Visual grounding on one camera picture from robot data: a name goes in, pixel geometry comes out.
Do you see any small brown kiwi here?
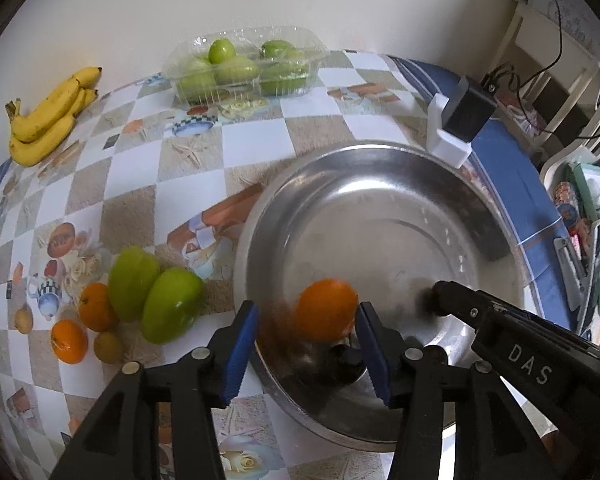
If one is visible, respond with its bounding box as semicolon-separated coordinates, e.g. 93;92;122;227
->
94;332;124;364

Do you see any orange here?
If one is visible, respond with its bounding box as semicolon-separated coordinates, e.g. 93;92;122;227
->
50;318;88;365
292;278;358;344
79;283;119;333

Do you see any small brown fruit far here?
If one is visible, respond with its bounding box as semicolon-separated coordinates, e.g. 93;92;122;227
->
14;306;33;335

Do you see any large steel bowl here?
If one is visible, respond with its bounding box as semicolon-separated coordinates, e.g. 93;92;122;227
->
234;141;526;452

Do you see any black charger on white dock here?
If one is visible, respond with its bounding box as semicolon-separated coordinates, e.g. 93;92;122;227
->
426;77;496;169

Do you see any white wooden chair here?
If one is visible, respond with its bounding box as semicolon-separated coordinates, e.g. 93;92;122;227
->
491;3;600;164

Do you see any banana bunch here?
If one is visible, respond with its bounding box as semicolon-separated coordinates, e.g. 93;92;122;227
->
5;66;102;167

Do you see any clear plastic fruit tray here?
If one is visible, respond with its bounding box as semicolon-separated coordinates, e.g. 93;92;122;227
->
161;26;327;105

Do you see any black cable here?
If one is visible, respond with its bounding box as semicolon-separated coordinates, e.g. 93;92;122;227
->
482;0;600;141

